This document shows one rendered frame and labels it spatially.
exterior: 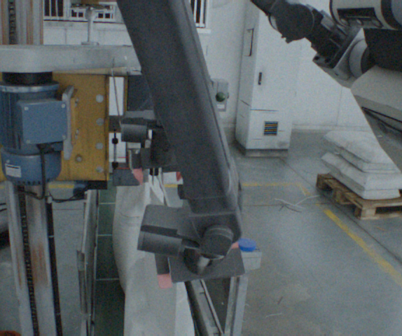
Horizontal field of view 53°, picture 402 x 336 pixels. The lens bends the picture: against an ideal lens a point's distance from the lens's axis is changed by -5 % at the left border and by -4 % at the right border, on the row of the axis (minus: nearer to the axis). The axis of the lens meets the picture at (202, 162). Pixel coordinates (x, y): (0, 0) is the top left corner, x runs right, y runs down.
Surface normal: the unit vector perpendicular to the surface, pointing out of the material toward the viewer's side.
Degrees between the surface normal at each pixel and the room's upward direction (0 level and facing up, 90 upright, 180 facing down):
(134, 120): 102
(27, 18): 90
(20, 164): 91
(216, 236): 116
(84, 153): 90
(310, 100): 90
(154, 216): 27
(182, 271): 45
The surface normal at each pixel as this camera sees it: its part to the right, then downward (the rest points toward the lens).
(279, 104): 0.21, 0.32
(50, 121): 0.60, 0.29
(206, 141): -0.05, 0.69
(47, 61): 0.77, 0.25
